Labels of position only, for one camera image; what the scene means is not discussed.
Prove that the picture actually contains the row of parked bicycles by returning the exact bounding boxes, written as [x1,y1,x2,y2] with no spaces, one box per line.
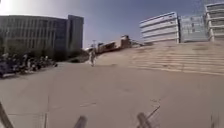
[0,54,59,79]

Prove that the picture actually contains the low brown building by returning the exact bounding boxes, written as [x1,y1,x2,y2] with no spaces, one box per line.
[84,34,145,55]

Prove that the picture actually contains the white banded building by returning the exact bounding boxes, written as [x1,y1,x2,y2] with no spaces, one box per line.
[138,1,224,45]

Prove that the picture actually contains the wide stone steps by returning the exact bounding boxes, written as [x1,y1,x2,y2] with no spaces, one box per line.
[96,41,224,76]

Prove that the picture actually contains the robot's own part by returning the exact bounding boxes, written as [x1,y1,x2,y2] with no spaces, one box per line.
[72,115,88,128]
[136,112,153,128]

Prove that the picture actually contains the person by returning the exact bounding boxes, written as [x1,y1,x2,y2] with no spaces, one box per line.
[88,48,98,67]

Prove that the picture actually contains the dark glass building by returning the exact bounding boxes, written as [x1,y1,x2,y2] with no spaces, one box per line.
[0,14,85,62]

